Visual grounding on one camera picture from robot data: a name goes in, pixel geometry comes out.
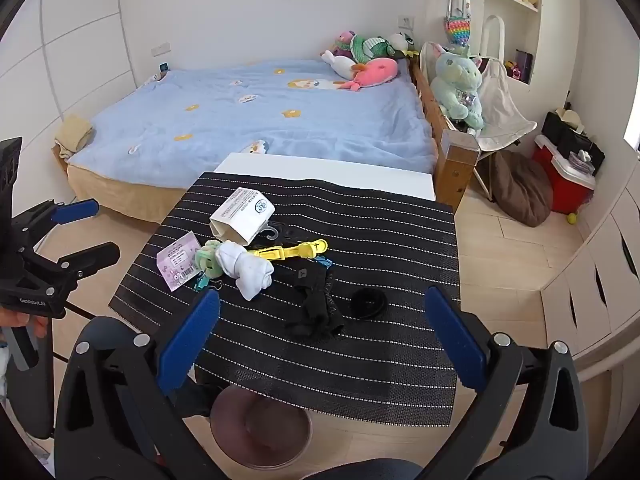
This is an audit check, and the black plastic hook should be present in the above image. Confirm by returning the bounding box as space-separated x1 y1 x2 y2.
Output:
274 223 313 243

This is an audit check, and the white sock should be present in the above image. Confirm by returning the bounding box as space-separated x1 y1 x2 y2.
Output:
216 240 276 302

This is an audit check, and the black sock pair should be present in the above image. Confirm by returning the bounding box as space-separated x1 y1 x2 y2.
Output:
285 266 346 338

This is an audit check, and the black cable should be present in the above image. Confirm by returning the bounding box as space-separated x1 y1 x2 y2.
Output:
64 301 98 320

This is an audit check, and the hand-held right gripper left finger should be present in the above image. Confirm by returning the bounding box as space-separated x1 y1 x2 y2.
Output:
54 289 226 480

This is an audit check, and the light blue printed blanket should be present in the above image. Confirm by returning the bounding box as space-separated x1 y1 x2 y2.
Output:
65 57 438 181

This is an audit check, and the purple plush toy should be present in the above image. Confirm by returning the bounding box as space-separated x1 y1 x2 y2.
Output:
332 31 357 58

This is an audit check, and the rainbow bubble bag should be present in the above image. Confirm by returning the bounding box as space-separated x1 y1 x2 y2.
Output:
444 17 473 46

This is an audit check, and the black bag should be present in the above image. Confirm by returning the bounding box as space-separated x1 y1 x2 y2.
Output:
542 110 606 176

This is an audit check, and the dark blue office chair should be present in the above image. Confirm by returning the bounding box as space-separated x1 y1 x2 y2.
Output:
5 332 426 480

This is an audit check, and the red cooler box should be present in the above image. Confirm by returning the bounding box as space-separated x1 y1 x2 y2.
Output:
531 134 597 213

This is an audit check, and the person's left hand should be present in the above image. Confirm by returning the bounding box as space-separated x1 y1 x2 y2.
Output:
0 309 51 341

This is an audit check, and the white paper box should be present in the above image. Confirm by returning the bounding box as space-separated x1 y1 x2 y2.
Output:
209 186 277 247

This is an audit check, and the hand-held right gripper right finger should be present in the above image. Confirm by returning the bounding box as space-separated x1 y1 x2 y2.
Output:
425 285 591 480

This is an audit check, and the brown cushion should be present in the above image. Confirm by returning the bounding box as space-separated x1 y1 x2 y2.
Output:
492 150 553 228

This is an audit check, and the beige bed base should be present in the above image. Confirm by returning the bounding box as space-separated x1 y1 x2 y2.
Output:
65 162 216 223

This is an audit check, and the green duck plush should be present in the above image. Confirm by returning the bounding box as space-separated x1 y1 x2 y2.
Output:
387 32 420 58

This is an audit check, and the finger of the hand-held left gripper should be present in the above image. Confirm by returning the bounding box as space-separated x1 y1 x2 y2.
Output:
27 241 121 292
11 199 101 250

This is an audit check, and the white folding fabric chair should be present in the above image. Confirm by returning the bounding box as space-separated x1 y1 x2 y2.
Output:
419 15 538 201

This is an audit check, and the pink whale plush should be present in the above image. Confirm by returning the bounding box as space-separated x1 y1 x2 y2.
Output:
336 57 401 93

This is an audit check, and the black striped woven mat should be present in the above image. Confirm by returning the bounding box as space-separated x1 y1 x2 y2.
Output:
107 171 458 428

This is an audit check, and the white wardrobe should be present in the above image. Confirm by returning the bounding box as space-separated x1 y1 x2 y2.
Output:
0 0 136 128

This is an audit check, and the beige folded cloth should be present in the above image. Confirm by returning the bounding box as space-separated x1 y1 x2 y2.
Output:
54 114 95 161

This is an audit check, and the pink label card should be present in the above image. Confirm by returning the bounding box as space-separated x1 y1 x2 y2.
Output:
156 232 202 279

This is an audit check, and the white drawer cabinet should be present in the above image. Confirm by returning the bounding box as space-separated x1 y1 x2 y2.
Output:
540 170 640 386

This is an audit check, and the yellow plastic clip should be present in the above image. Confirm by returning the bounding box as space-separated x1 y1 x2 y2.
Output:
248 240 329 262

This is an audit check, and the green striped plush toy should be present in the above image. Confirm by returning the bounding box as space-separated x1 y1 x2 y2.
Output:
350 34 396 61

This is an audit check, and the purple box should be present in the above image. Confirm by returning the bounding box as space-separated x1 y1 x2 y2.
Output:
515 49 535 83

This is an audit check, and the large pale green plush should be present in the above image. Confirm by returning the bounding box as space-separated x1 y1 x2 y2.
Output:
429 42 485 131

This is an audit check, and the wooden bed frame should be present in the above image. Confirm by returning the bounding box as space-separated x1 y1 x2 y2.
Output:
410 55 481 211

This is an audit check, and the white plush toy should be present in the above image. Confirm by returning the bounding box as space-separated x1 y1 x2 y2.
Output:
320 50 368 80

